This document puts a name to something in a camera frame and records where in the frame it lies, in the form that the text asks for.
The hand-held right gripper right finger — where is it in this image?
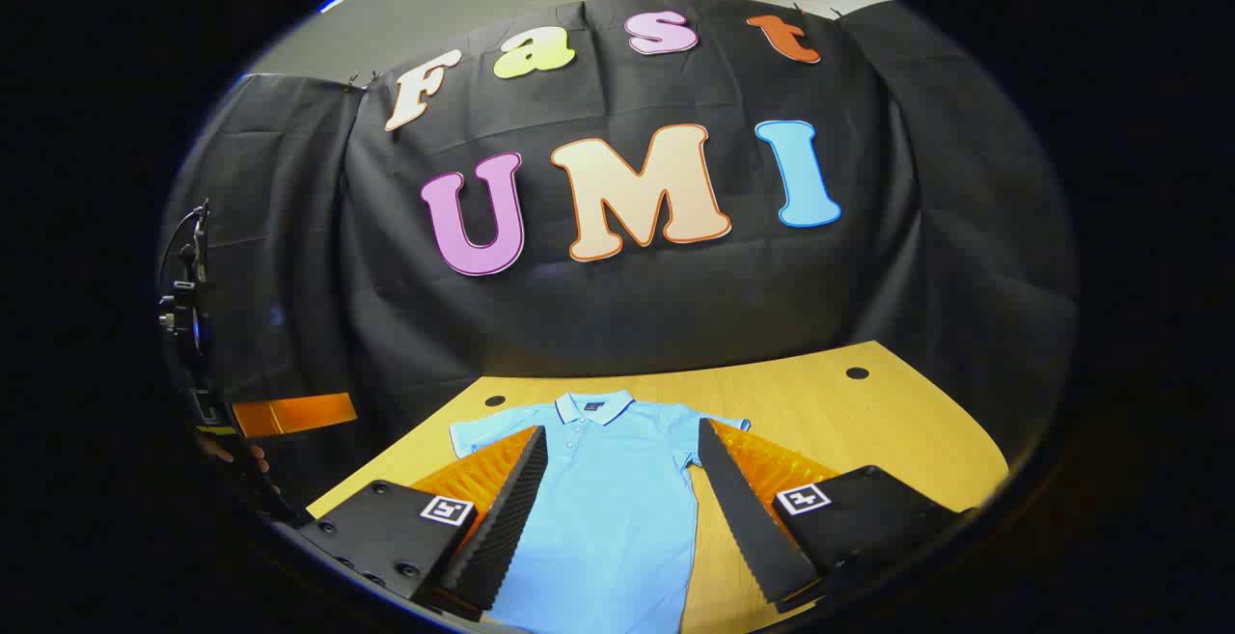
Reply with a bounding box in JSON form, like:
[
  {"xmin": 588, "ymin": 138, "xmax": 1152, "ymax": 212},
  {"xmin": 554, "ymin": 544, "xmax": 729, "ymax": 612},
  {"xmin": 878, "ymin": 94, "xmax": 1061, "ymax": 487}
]
[{"xmin": 697, "ymin": 417, "xmax": 975, "ymax": 614}]

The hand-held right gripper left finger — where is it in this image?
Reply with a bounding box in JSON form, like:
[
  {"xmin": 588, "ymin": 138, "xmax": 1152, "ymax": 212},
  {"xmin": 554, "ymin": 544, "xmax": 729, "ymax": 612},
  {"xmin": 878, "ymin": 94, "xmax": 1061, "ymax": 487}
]
[{"xmin": 289, "ymin": 425, "xmax": 549, "ymax": 623}]

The light blue T-shirt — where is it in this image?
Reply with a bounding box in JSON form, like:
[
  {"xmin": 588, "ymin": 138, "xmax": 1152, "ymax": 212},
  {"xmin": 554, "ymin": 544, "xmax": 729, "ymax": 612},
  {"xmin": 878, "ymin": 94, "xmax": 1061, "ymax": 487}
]
[{"xmin": 449, "ymin": 390, "xmax": 752, "ymax": 634}]

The black backdrop cloth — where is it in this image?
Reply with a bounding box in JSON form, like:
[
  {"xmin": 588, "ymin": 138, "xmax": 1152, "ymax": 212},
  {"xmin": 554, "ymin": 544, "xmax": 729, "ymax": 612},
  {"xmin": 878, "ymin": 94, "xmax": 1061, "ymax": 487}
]
[{"xmin": 159, "ymin": 0, "xmax": 1077, "ymax": 519}]

